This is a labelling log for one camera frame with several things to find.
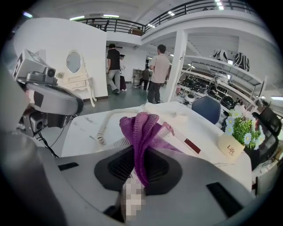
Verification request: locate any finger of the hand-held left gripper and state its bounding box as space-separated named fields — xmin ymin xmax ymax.
xmin=25 ymin=83 xmax=84 ymax=116

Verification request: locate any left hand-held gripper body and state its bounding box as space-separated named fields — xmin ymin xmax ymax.
xmin=12 ymin=49 xmax=73 ymax=137

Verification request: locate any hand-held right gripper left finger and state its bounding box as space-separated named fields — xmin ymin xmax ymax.
xmin=54 ymin=144 xmax=137 ymax=214

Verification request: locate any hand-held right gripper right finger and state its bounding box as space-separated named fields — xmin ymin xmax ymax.
xmin=128 ymin=147 xmax=257 ymax=226

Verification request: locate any white desk telephone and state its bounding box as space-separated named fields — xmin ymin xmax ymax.
xmin=112 ymin=120 xmax=219 ymax=160

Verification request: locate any purple knitted cloth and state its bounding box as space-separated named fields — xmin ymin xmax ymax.
xmin=119 ymin=111 xmax=184 ymax=188

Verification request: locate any person's left forearm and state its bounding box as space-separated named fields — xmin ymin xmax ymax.
xmin=0 ymin=55 xmax=27 ymax=136

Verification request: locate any white dressing table with mirror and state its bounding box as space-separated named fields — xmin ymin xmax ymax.
xmin=56 ymin=49 xmax=98 ymax=108

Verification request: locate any brown wooden cabinet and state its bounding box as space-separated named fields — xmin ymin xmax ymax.
xmin=132 ymin=68 xmax=143 ymax=85

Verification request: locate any cream pot of artificial flowers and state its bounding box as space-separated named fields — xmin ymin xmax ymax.
xmin=218 ymin=105 xmax=265 ymax=164

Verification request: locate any blue chair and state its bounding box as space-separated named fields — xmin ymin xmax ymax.
xmin=191 ymin=95 xmax=222 ymax=125

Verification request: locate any black mezzanine railing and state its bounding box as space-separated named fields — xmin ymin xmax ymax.
xmin=81 ymin=0 xmax=257 ymax=34

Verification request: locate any black mesh office chair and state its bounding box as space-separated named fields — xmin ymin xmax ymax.
xmin=249 ymin=100 xmax=283 ymax=171

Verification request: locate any row of black round devices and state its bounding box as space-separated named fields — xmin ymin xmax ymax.
xmin=180 ymin=76 xmax=235 ymax=109

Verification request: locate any white pillar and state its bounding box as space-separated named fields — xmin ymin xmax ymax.
xmin=164 ymin=30 xmax=189 ymax=104

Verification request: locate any white shelf rack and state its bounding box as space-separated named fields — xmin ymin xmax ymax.
xmin=176 ymin=54 xmax=268 ymax=118

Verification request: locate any black white striped bag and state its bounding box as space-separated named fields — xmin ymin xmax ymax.
xmin=213 ymin=49 xmax=232 ymax=62
xmin=233 ymin=52 xmax=251 ymax=72

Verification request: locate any small grey camera box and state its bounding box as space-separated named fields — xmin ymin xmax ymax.
xmin=26 ymin=67 xmax=58 ymax=86
xmin=23 ymin=111 xmax=48 ymax=137

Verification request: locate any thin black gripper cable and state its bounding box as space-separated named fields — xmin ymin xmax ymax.
xmin=36 ymin=125 xmax=65 ymax=158

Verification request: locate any white curved hose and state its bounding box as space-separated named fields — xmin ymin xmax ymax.
xmin=97 ymin=105 xmax=147 ymax=146

